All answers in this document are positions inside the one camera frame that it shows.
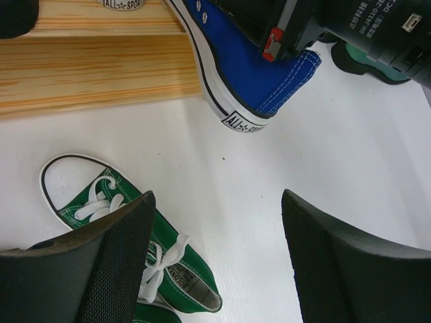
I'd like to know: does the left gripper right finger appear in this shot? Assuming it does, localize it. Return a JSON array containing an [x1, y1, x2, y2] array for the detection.
[[281, 190, 430, 322]]

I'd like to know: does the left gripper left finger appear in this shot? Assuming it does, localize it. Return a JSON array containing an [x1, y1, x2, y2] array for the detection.
[[1, 191, 156, 322]]

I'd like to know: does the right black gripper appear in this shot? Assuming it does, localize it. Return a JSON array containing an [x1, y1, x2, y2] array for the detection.
[[215, 0, 323, 62]]

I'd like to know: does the green sneaker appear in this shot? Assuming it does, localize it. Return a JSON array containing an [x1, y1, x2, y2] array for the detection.
[[39, 154, 223, 322], [133, 304, 182, 323]]

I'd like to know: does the blue sneaker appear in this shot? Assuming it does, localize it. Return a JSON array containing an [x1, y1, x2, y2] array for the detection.
[[97, 0, 145, 11], [168, 1, 321, 133]]

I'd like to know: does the black patent shoe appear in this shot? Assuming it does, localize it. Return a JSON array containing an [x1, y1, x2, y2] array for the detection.
[[0, 0, 40, 39]]

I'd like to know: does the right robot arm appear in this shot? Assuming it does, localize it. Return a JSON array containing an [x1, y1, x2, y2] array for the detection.
[[216, 0, 430, 87]]

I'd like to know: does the wooden two-shelf shoe cabinet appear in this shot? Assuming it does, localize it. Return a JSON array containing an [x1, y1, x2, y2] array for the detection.
[[1, 1, 201, 118]]

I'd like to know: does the green loafer front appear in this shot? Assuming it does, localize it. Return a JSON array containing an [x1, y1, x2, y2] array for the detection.
[[331, 41, 409, 85]]

